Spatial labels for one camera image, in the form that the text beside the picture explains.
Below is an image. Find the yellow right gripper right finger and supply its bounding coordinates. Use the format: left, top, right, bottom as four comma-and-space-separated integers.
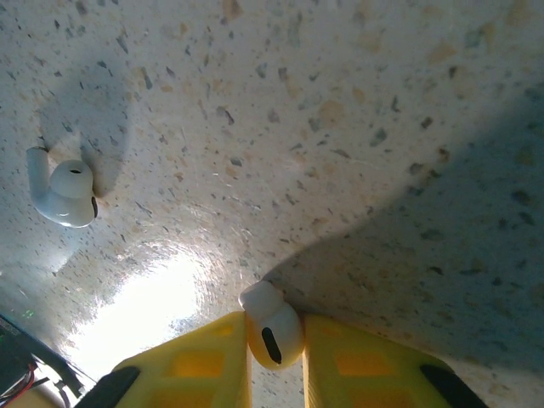
302, 313, 490, 408

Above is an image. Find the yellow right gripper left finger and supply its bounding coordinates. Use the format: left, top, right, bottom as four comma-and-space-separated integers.
74, 311, 254, 408

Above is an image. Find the white stem earbud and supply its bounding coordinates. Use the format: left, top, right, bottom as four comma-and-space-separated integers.
25, 146, 99, 230
237, 280, 306, 371

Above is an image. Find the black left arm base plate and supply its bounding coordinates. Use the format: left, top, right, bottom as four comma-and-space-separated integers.
0, 314, 97, 405

